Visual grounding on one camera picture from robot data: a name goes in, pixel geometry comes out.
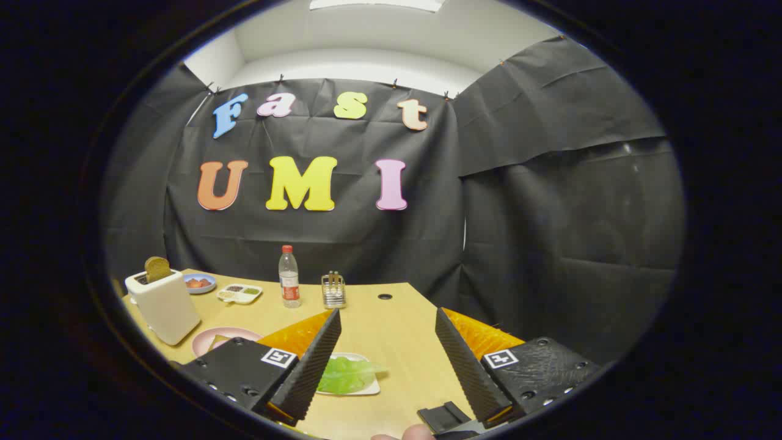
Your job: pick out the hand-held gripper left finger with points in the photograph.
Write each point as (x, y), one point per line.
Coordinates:
(317, 366)

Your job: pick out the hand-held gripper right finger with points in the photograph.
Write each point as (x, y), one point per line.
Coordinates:
(467, 366)

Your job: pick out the brown bread slice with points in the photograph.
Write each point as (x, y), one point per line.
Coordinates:
(157, 270)

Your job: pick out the green lettuce leaf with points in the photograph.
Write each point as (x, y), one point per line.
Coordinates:
(345, 374)

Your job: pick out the white rectangular plate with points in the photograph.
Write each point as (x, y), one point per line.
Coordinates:
(370, 387)

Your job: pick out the pink round plate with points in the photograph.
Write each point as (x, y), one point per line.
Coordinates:
(241, 333)

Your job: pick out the brown utensil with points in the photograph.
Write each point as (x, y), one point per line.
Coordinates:
(333, 278)

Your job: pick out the clear red-capped water bottle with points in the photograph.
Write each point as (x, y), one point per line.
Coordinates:
(289, 281)

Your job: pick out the white divided seasoning dish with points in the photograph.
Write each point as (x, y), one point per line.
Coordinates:
(239, 294)

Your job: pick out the blue plate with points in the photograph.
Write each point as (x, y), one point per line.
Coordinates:
(208, 287)

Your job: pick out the red sausage pieces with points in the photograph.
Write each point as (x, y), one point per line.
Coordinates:
(198, 283)

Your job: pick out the white toaster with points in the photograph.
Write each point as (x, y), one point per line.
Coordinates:
(165, 305)

